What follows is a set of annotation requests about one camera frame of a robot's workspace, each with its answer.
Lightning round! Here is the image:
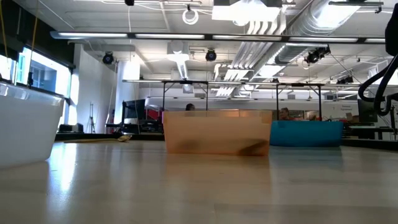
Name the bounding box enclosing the long LED light bar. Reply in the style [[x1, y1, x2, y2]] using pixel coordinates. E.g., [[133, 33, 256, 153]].
[[49, 30, 398, 44]]

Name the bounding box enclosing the black computer monitor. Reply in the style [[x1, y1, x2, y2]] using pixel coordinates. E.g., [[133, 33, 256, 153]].
[[356, 98, 379, 124], [121, 98, 147, 126]]

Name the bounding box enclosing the white ceiling light panel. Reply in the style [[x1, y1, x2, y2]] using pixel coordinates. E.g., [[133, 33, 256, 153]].
[[211, 0, 282, 23]]

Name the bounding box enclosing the large window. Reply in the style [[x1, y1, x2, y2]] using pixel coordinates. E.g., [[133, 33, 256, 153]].
[[0, 46, 73, 125]]

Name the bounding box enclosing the red machine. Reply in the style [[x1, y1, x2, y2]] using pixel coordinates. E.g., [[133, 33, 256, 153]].
[[145, 104, 164, 121]]

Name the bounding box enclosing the thin tripod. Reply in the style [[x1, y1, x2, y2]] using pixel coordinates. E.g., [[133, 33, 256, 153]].
[[86, 102, 97, 134]]

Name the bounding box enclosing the black equipment case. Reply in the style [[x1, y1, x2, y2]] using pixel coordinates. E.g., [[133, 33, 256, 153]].
[[58, 123, 85, 134]]

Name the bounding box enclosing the orange plastic bin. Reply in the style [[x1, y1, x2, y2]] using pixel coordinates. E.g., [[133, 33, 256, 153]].
[[162, 109, 274, 156]]

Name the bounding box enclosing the clear plastic bin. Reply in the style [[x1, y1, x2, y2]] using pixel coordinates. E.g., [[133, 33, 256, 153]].
[[0, 81, 65, 170]]

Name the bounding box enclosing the blue plastic bin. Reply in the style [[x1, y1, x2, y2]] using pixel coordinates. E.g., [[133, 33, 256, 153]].
[[269, 120, 345, 148]]

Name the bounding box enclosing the white cable coil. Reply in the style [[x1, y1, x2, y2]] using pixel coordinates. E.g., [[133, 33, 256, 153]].
[[182, 8, 200, 26]]

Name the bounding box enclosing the black metal stand frame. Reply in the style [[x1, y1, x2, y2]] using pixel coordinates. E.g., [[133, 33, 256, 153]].
[[275, 82, 323, 121], [161, 80, 210, 110]]

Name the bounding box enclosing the yellow hanging cable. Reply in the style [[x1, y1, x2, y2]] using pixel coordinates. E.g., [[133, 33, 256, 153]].
[[0, 0, 9, 60], [29, 6, 40, 55]]

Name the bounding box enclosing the silver air duct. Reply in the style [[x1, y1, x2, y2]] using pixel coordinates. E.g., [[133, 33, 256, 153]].
[[273, 0, 363, 66]]

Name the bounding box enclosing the black ceiling camera cluster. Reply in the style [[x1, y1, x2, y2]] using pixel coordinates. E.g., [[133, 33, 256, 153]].
[[303, 45, 331, 65], [336, 75, 354, 85]]

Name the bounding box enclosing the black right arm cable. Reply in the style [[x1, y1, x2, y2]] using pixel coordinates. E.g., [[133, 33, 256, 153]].
[[357, 55, 398, 117]]

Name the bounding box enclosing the black aluminium table frame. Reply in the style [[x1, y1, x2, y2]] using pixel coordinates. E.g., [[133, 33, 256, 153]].
[[55, 132, 398, 152]]

